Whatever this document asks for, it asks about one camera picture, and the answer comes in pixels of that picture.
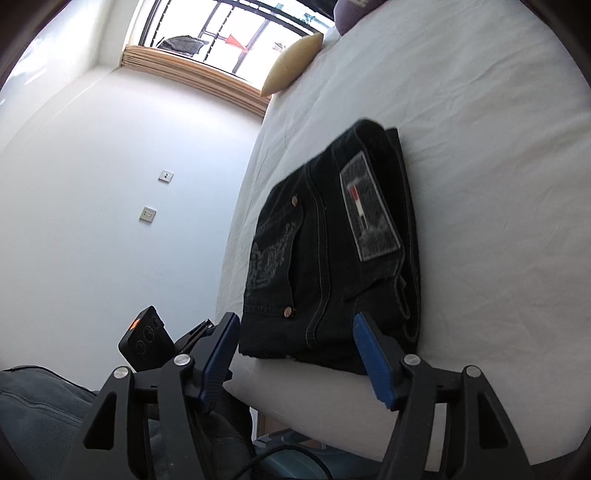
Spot black cable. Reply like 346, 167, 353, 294
230, 442, 336, 480

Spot purple patterned pillow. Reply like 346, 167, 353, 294
334, 0, 387, 36

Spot yellow pillow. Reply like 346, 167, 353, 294
260, 33, 324, 97

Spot blue grey operator clothing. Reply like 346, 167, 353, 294
1, 366, 254, 479

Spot black denim jeans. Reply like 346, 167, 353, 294
238, 120, 422, 374

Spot white wall socket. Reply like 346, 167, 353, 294
139, 207, 156, 224

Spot white bed mattress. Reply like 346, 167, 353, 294
216, 1, 590, 464

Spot black clothes on chair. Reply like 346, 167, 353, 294
156, 35, 208, 58

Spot blue plastic stool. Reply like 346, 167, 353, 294
253, 429, 381, 479

